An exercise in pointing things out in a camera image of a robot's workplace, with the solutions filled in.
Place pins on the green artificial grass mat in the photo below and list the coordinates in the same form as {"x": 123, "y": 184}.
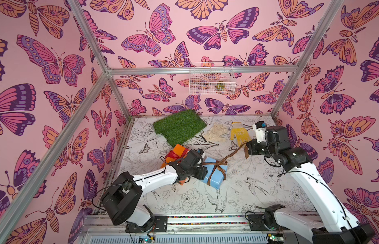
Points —
{"x": 179, "y": 127}

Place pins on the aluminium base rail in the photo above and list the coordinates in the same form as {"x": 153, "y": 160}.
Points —
{"x": 240, "y": 228}

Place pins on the aluminium frame post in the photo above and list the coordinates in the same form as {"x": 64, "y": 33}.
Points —
{"x": 85, "y": 27}

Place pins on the red satin ribbon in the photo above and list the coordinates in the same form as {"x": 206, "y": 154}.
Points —
{"x": 173, "y": 155}

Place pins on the orange gift box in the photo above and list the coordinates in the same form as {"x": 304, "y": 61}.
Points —
{"x": 172, "y": 164}

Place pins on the light blue gift box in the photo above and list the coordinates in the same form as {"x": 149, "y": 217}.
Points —
{"x": 215, "y": 172}

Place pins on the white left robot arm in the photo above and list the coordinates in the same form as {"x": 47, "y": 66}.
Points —
{"x": 121, "y": 199}

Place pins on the yellow work glove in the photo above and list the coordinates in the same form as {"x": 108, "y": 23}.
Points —
{"x": 239, "y": 134}

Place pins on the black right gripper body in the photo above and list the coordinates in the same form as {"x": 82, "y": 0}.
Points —
{"x": 254, "y": 147}

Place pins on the brown satin ribbon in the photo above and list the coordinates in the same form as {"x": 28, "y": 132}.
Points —
{"x": 226, "y": 160}

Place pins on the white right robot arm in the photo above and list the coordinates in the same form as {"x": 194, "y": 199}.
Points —
{"x": 338, "y": 225}

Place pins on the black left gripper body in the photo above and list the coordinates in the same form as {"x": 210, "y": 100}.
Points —
{"x": 197, "y": 173}

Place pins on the white wire basket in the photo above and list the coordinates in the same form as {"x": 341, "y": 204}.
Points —
{"x": 202, "y": 80}

